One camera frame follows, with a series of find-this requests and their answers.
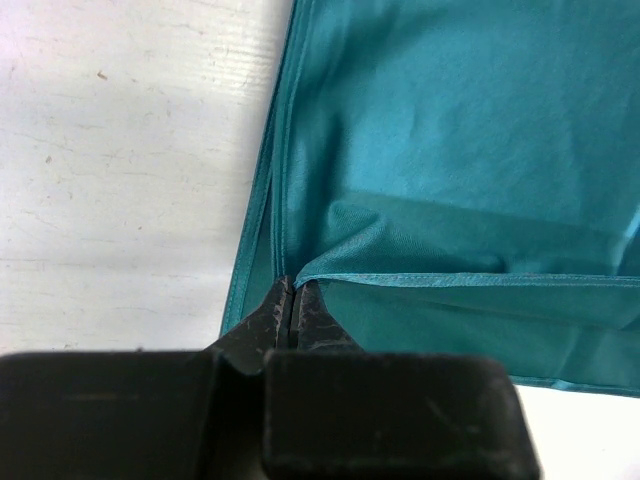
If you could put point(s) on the teal cloth napkin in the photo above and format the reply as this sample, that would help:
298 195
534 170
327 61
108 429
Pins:
459 176

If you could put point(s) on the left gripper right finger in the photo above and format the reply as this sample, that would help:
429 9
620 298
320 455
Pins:
335 411

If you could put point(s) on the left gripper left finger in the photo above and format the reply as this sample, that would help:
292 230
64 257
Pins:
186 414

